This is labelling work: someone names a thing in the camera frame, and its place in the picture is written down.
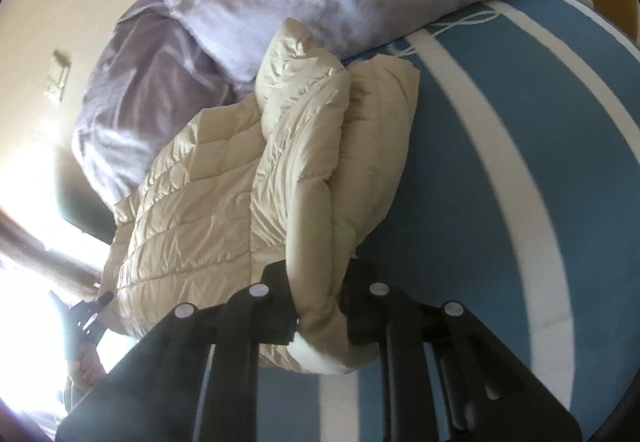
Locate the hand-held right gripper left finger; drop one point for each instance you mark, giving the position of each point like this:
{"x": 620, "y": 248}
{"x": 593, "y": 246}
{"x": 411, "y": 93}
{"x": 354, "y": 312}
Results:
{"x": 260, "y": 317}

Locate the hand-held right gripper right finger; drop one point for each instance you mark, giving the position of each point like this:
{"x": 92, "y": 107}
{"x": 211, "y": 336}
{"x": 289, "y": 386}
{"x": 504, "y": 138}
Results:
{"x": 365, "y": 307}

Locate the cream quilted down jacket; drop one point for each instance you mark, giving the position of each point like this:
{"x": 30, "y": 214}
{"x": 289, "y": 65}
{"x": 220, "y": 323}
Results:
{"x": 210, "y": 202}

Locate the person's left hand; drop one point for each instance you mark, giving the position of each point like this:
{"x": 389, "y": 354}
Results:
{"x": 89, "y": 367}

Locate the dark lilac pillow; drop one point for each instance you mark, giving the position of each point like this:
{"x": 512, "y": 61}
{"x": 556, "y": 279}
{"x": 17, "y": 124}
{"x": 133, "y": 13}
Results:
{"x": 140, "y": 97}

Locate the wooden window frame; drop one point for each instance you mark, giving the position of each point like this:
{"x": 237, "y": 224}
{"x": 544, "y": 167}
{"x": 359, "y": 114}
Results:
{"x": 45, "y": 242}

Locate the white wall socket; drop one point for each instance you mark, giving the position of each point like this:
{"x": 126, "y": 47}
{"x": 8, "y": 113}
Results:
{"x": 55, "y": 90}

